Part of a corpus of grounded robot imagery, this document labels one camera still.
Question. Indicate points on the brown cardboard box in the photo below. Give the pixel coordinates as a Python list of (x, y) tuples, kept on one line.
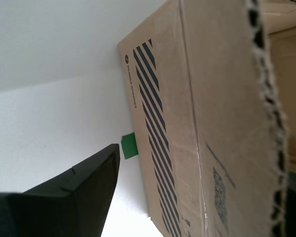
[(212, 111)]

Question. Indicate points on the green tape square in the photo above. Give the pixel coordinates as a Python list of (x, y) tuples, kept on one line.
[(129, 145)]

